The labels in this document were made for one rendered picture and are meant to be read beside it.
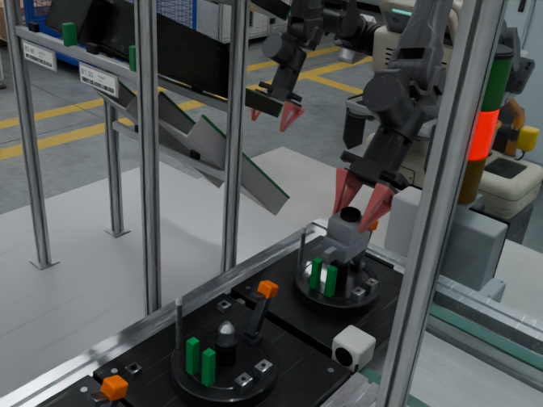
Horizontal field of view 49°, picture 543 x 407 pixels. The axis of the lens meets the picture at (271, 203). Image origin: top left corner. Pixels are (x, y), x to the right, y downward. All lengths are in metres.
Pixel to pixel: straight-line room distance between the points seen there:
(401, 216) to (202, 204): 0.79
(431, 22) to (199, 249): 0.63
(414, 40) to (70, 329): 0.72
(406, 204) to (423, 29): 0.38
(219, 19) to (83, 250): 5.06
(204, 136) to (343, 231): 0.26
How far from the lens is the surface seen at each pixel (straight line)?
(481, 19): 0.56
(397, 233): 0.69
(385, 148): 0.89
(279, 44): 1.45
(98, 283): 1.16
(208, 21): 6.31
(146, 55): 0.77
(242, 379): 0.75
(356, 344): 0.84
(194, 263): 1.20
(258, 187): 1.06
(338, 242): 0.89
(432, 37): 0.97
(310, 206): 1.44
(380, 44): 1.66
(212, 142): 0.95
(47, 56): 0.97
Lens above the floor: 1.54
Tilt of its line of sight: 28 degrees down
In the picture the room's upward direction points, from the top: 5 degrees clockwise
